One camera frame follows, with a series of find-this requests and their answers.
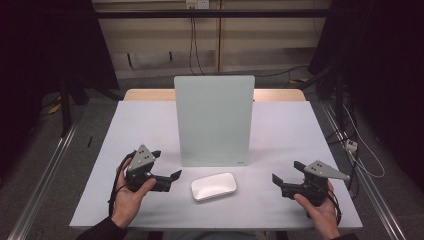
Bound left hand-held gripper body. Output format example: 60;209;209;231
123;143;173;194

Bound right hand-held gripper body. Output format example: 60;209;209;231
280;160;351;207

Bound white board eraser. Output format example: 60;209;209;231
190;171;238;203

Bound glass whiteboard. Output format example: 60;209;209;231
173;75;256;168

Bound person's right hand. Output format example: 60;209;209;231
293;180;342;239

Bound person's left hand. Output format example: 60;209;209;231
111;166;157;230

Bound white table mat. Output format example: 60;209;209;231
69;100;364;231

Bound white power strip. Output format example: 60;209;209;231
345;138;359;153

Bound black metal stand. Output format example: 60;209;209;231
57;75;90;138

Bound black horizontal bar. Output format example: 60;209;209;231
94;8;335;20

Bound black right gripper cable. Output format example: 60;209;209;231
327;188;343;226

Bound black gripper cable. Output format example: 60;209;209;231
327;188;343;226
107;150;138;220

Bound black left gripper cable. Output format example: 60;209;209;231
107;150;138;220

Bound metal floor rail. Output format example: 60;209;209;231
319;100;408;240
6;121;82;240

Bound white floor cable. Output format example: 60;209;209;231
343;105;386;179

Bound black floor cable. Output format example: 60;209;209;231
254;65;310;79

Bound black hanging cable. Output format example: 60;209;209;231
192;17;206;76
188;17;198;76

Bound white wall outlets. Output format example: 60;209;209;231
185;0;211;10

